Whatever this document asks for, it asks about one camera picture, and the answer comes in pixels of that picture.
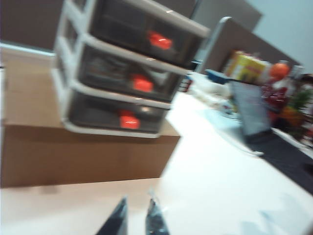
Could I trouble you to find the red packaged goods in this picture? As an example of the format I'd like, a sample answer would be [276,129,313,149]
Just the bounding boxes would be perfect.
[261,80,290,111]

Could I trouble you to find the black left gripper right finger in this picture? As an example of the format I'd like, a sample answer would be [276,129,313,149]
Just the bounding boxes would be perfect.
[145,192,171,235]

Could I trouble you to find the grey partition with rounded corner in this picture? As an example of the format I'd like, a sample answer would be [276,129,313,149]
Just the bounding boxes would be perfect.
[190,0,264,34]

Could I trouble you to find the orange ball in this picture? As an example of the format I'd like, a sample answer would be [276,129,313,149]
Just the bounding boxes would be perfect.
[269,62,291,79]

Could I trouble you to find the black table mat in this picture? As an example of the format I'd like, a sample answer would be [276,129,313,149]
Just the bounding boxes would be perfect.
[253,127,313,194]

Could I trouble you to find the white drawer cabinet frame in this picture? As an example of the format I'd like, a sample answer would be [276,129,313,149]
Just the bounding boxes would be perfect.
[52,0,211,140]

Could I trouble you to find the brown partition with white frame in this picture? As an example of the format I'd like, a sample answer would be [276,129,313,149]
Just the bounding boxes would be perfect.
[198,16,304,74]

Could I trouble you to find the grey straight partition panel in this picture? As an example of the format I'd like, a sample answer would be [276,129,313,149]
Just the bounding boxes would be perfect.
[0,0,67,50]

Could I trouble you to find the blue flat object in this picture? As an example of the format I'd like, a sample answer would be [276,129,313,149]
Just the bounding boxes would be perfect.
[204,69,233,84]

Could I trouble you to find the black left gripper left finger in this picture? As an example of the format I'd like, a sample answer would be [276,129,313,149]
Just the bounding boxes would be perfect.
[95,195,129,235]

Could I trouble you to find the yellow carton box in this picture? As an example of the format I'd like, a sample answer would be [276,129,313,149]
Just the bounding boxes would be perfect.
[224,50,270,82]

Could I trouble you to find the brown cardboard box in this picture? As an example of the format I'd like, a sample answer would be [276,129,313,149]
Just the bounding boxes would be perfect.
[0,46,182,188]

